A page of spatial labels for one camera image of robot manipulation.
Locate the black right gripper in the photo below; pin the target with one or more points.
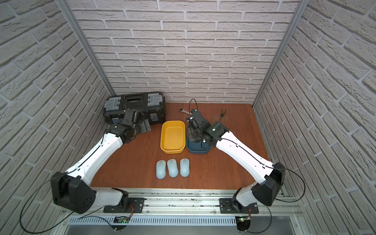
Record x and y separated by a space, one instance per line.
190 134

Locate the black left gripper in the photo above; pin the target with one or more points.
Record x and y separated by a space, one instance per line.
144 126

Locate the light blue mouse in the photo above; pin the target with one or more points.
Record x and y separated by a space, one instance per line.
161 169
172 168
185 167

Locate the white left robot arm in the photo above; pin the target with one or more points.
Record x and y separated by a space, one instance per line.
71 189

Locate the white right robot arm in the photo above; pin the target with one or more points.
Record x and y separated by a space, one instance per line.
269 177

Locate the teal storage box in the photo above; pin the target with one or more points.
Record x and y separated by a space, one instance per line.
194 142

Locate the yellow storage box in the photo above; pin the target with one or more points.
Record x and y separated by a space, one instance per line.
173 137

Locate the silver combination wrench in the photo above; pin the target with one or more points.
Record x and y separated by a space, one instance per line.
184 111

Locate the black plastic toolbox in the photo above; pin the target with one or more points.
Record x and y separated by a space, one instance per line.
151 104

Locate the yellow black screwdriver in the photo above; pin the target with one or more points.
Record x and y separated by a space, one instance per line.
222 114

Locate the left green circuit board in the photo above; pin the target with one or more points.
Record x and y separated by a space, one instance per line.
121 220

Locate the right round controller board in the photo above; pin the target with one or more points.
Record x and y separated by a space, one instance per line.
242 223

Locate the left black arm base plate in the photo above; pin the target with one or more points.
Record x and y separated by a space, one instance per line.
129 205

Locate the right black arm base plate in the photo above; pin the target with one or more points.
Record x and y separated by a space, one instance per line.
227 206

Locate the aluminium mounting rail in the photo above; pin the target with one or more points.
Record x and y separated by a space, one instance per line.
186 212

